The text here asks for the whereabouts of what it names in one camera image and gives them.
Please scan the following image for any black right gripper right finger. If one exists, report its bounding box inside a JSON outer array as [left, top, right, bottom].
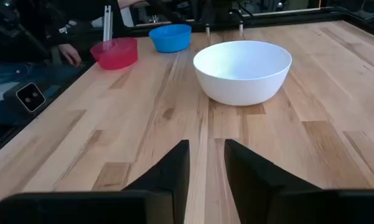
[[223, 139, 374, 224]]

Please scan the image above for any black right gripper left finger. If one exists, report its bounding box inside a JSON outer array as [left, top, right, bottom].
[[0, 139, 190, 224]]

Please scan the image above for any translucent red plastic bowl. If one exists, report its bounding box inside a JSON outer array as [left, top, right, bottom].
[[90, 37, 139, 71]]

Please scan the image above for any blue plastic bowl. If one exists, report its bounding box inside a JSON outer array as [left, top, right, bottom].
[[148, 24, 192, 54]]

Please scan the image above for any large white bowl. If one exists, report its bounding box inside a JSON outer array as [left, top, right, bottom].
[[192, 40, 292, 106]]

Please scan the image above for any black box with white square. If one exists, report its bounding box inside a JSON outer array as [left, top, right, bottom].
[[2, 81, 47, 113]]

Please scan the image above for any person's hand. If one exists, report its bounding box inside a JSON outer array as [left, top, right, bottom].
[[57, 43, 82, 67]]

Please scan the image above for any silver aluminium bar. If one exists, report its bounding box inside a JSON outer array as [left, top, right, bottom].
[[103, 4, 113, 43]]

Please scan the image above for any person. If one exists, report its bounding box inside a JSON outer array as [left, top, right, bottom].
[[0, 0, 149, 125]]

